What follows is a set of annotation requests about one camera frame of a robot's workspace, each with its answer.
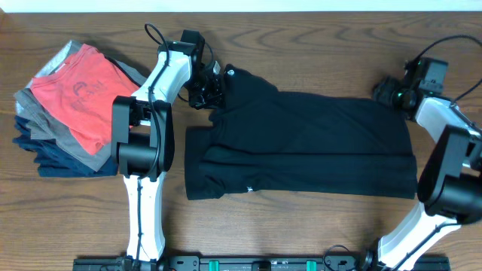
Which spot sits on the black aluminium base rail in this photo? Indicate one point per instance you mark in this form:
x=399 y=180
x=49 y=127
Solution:
x=195 y=263

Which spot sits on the folded red t-shirt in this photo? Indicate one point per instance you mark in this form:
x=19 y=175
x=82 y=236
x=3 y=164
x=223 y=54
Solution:
x=81 y=93

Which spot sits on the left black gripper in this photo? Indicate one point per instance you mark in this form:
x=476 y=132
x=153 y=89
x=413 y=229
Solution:
x=208 y=89

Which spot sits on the folded grey t-shirt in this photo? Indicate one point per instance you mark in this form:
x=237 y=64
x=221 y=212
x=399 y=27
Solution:
x=44 y=126

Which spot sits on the folded navy blue garment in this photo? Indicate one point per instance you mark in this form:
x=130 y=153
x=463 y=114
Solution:
x=55 y=162

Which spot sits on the folded light grey garment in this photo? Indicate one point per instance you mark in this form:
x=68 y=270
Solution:
x=52 y=65

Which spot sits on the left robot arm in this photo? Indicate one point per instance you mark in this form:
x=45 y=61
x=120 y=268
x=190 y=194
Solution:
x=142 y=135

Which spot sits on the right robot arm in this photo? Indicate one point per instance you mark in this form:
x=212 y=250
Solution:
x=449 y=188

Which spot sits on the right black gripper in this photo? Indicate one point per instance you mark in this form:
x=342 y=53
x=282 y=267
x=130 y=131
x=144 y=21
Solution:
x=382 y=91

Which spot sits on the black t-shirt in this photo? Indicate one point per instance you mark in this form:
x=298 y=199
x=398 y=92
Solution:
x=265 y=139

